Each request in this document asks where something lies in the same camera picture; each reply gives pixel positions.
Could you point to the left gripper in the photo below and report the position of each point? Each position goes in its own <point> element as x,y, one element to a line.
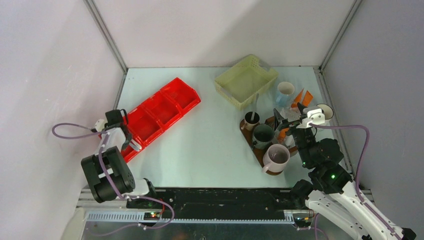
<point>122,145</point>

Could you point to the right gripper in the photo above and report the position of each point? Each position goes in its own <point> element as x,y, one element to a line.
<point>278,119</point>

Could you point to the clear textured acrylic tray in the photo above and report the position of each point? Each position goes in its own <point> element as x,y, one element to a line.
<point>292,112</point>

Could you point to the light blue mug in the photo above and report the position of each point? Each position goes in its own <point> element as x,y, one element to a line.
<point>284,92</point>

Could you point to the orange toothpaste tube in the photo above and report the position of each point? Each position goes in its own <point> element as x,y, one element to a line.
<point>282,135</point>
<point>303,98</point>

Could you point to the dark green mug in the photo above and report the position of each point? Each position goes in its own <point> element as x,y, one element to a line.
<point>262,137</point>

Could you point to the grey toothbrush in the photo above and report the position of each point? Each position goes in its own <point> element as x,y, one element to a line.
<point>254,109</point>

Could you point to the brown mug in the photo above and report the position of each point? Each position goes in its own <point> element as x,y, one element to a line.
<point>250,120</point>

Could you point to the white mug black handle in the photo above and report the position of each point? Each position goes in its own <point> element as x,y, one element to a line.
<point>327,111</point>

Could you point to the pink white mug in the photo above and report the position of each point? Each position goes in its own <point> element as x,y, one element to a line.
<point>275,159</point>

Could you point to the cream plastic basket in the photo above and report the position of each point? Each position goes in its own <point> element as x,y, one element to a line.
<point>240,84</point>

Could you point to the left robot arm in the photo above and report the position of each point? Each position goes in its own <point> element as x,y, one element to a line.
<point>107,173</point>

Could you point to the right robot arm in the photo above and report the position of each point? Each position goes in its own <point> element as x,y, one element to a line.
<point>331,191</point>

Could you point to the brown oval wooden tray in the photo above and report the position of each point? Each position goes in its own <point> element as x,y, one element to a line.
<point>258,153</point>

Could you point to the red divided organizer bin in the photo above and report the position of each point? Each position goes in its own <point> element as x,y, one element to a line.
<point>158,113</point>

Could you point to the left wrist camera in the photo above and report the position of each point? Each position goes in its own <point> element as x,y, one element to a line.
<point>117,118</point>

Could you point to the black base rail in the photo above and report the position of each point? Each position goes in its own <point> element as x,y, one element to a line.
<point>223,204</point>

